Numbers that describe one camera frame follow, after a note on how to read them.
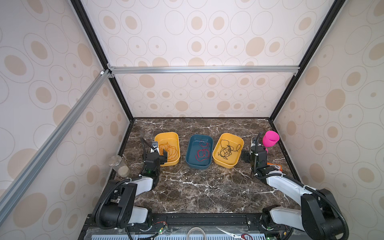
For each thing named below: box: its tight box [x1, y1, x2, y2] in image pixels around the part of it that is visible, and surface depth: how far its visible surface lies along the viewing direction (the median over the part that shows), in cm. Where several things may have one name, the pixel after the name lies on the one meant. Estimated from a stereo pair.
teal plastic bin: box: [185, 134, 214, 170], surface depth 101 cm
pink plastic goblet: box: [262, 130, 280, 153], surface depth 90 cm
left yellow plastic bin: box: [154, 132, 181, 167], surface depth 102 cm
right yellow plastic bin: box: [212, 133, 245, 169], surface depth 102 cm
